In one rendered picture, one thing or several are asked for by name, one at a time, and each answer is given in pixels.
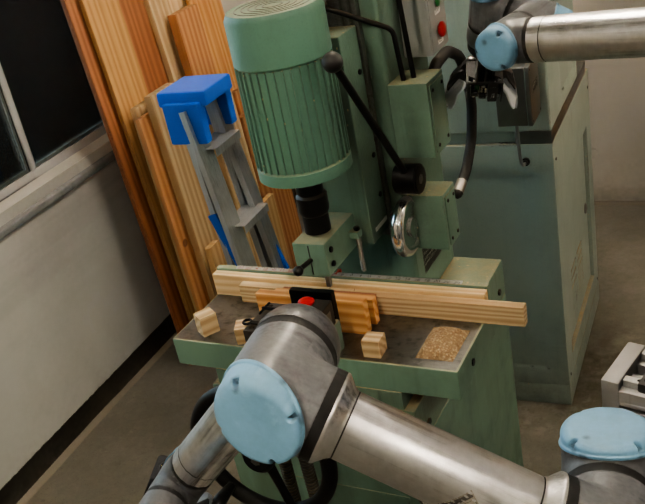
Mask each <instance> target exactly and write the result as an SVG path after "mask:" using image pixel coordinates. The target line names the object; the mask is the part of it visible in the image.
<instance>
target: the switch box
mask: <svg viewBox="0 0 645 504"><path fill-rule="evenodd" d="M402 5H403V10H404V15H405V21H406V26H407V31H408V36H409V41H410V47H411V52H412V57H429V56H433V55H434V54H435V53H436V52H437V51H439V50H440V49H441V48H442V47H443V46H444V45H445V44H446V43H447V42H448V40H449V39H448V31H447V22H446V14H445V6H444V0H440V5H439V6H438V7H435V5H434V0H402ZM439 7H440V12H439V13H437V14H436V15H435V10H436V9H437V8H439ZM440 21H444V23H445V24H446V34H445V36H444V37H443V39H444V41H442V42H441V43H440V44H439V43H438V40H439V39H440V38H441V36H440V35H439V34H438V24H439V22H440ZM400 28H401V23H400ZM401 35H402V42H403V49H404V56H405V57H406V58H407V54H406V49H405V44H404V38H403V33H402V28H401Z"/></svg>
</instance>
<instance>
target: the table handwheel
mask: <svg viewBox="0 0 645 504"><path fill-rule="evenodd" d="M219 386H220V385H218V386H216V387H214V388H212V389H210V390H208V391H207V392H205V393H204V394H203V395H202V396H201V397H200V398H199V400H198V401H197V402H196V404H195V406H194V408H193V411H192V415H191V421H190V430H192V429H193V428H194V426H195V425H196V424H197V422H198V421H199V420H200V419H201V417H202V416H203V415H204V413H205V412H206V411H207V410H208V408H209V407H210V406H211V405H212V403H213V402H214V399H215V395H216V392H217V389H218V387H219ZM242 457H243V460H244V462H245V464H246V465H247V466H248V467H249V468H250V469H252V470H253V471H256V472H260V473H266V472H268V474H269V476H270V477H271V479H272V480H273V482H274V484H275V485H276V487H277V489H278V491H279V493H280V494H281V496H282V498H283V500H284V501H278V500H274V499H271V498H268V497H265V496H263V495H260V494H258V493H256V492H254V491H253V490H251V489H249V488H248V487H246V486H245V485H243V484H242V483H241V482H239V481H238V480H237V479H236V478H234V477H233V476H232V475H231V474H230V473H229V472H228V471H227V470H226V469H224V470H223V471H222V472H221V474H220V475H219V476H218V477H217V478H216V479H215V481H216V482H217V483H218V484H219V485H220V486H221V487H222V488H223V487H224V486H225V485H226V484H227V483H228V482H233V483H234V484H235V486H236V487H235V489H234V491H233V493H232V496H233V497H235V498H236V499H237V500H239V501H241V502H242V503H244V504H328V503H329V502H330V500H331V499H332V497H333V495H334V493H335V491H336V488H337V482H338V467H337V462H336V461H335V460H333V459H331V458H325V459H322V460H319V462H320V466H321V473H322V479H321V484H320V487H319V489H318V491H317V492H316V493H315V494H314V495H313V496H312V497H310V498H308V499H306V500H303V501H298V502H295V500H294V499H293V497H292V495H291V494H290V492H289V490H288V488H287V487H286V485H285V483H284V481H283V479H282V477H281V476H280V474H279V472H278V470H277V468H276V466H275V463H276V462H274V463H273V464H264V463H260V462H257V461H254V460H252V459H250V458H248V457H246V456H244V455H243V454H242Z"/></svg>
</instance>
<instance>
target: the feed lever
mask: <svg viewBox="0 0 645 504"><path fill-rule="evenodd" d="M342 66H343V58H342V56H341V55H340V54H339V53H338V52H335V51H329V52H327V53H326V54H325V55H324V56H323V58H322V67H323V69H324V70H325V71H326V72H328V73H335V75H336V76H337V78H338V79H339V81H340V82H341V84H342V85H343V87H344V88H345V90H346V91H347V93H348V94H349V96H350V97H351V99H352V100H353V102H354V103H355V105H356V106H357V108H358V109H359V111H360V113H361V114H362V116H363V117H364V119H365V120H366V122H367V123H368V125H369V126H370V128H371V129H372V131H373V132H374V134H375V135H376V137H377V138H378V140H379V141H380V143H381V144H382V146H383V147H384V149H385V150H386V152H387V153H388V155H389V156H390V158H391V159H392V161H393V162H394V164H395V166H394V168H393V171H392V179H391V180H392V187H393V190H394V191H395V193H397V194H421V193H422V192H423V191H424V188H425V185H426V172H425V168H424V166H423V165H422V164H421V163H403V162H402V161H401V159H400V158H399V156H398V155H397V153H396V151H395V150H394V148H393V147H392V145H391V144H390V142H389V141H388V139H387V138H386V136H385V135H384V133H383V131H382V130H381V128H380V127H379V125H378V124H377V122H376V121H375V119H374V118H373V116H372V114H371V113H370V111H369V110H368V108H367V107H366V105H365V104H364V102H363V101H362V99H361V97H360V96H359V94H358V93H357V91H356V90H355V88H354V87H353V85H352V84H351V82H350V81H349V79H348V77H347V76H346V74H345V73H344V71H343V70H342Z"/></svg>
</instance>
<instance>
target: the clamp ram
mask: <svg viewBox="0 0 645 504"><path fill-rule="evenodd" d="M289 294H290V298H291V303H298V300H299V299H301V298H302V297H306V296H309V297H313V298H314V299H319V300H330V301H332V306H333V311H334V316H335V319H338V320H339V321H340V318H339V313H338V308H337V303H336V299H335V294H334V290H329V289H316V288H304V287H291V288H290V289H289Z"/></svg>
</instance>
